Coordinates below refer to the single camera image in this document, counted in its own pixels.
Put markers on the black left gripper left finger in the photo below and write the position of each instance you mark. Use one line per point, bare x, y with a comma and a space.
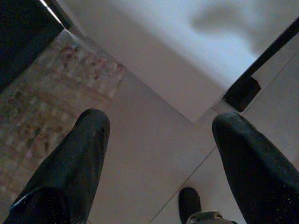
65, 168

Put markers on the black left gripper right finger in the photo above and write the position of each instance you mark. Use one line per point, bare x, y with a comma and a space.
254, 168

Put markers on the black fridge foot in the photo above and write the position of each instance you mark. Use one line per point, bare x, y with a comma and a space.
243, 93

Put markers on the white fridge body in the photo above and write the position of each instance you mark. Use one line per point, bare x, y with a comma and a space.
163, 58

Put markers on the black robot foot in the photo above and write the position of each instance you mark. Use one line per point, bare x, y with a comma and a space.
189, 203

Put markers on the patterned floor mat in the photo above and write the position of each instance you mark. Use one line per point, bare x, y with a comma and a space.
46, 93

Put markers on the granite counter with dark cabinet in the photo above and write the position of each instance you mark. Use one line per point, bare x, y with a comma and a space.
23, 35

